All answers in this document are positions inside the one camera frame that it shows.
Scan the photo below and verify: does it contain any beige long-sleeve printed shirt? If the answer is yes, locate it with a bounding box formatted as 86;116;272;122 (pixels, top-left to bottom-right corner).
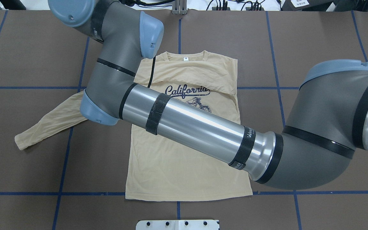
15;50;253;202

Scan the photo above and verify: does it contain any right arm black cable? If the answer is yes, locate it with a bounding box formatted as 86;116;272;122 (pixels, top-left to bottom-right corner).
147;57;157;88

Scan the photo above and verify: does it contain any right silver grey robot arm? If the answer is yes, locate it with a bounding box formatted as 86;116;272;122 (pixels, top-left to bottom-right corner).
48;0;368;190

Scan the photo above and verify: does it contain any white camera stand pillar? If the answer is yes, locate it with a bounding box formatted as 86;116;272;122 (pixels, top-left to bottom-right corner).
135;219;220;230

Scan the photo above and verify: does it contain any aluminium frame post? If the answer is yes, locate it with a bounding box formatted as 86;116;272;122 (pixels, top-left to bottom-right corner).
172;0;188;15

